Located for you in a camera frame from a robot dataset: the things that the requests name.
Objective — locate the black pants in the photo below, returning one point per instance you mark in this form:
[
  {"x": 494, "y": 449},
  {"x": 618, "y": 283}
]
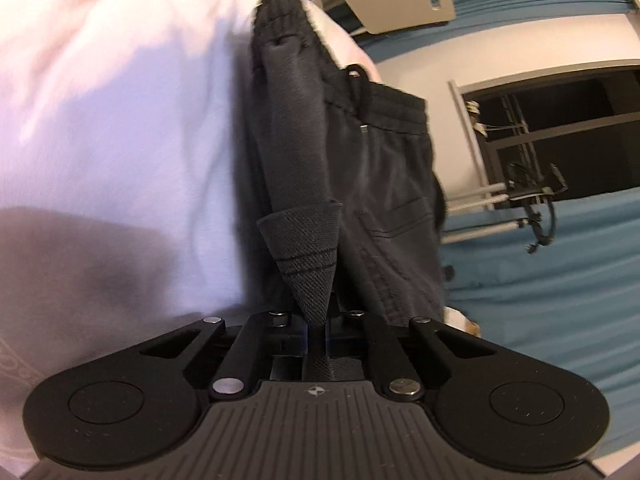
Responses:
[{"x": 310, "y": 135}]

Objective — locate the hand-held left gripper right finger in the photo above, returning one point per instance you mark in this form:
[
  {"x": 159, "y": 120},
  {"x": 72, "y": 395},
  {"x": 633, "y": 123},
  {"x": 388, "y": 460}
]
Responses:
[{"x": 346, "y": 334}]

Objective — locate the metal rack stand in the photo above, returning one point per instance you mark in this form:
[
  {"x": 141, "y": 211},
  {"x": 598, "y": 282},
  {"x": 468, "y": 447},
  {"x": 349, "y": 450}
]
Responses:
[{"x": 530, "y": 200}]

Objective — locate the beige crumpled cloth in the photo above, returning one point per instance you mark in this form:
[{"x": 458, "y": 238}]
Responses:
[{"x": 462, "y": 322}]

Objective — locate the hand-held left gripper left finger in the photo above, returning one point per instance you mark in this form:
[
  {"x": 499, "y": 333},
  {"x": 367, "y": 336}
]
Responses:
[{"x": 286, "y": 333}]

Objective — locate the white bed sheet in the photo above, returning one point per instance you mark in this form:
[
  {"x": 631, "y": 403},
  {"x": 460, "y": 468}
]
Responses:
[{"x": 125, "y": 110}]

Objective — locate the blue curtain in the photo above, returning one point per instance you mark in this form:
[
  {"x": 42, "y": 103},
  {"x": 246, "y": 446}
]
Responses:
[
  {"x": 540, "y": 310},
  {"x": 525, "y": 7}
]

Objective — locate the dark window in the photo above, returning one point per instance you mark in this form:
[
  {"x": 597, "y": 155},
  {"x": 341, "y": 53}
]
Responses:
[{"x": 560, "y": 130}]

